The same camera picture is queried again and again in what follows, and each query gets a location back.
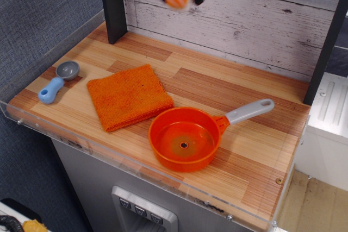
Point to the black yellow object bottom left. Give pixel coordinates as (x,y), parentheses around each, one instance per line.
(17,217)

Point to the grey toy fridge cabinet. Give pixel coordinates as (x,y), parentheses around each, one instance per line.
(93,180)

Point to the orange folded cloth napkin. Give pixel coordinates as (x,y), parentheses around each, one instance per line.
(128,97)

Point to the orange toy pan grey handle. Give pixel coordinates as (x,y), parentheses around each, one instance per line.
(186,139)

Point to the black right upright post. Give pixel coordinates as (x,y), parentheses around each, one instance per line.
(330,40)

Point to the black left upright post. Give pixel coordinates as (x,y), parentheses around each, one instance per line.
(115,19)

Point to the clear acrylic table guard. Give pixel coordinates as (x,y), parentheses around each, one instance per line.
(206,59)

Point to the white plastic ridged block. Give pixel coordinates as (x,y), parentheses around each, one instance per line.
(322,152)

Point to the silver dispenser button panel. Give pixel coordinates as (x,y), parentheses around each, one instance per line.
(138,214)

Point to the blue grey toy scoop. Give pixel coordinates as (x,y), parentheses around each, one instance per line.
(66,71)

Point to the black upright post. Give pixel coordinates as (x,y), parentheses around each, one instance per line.
(115,19)
(330,40)

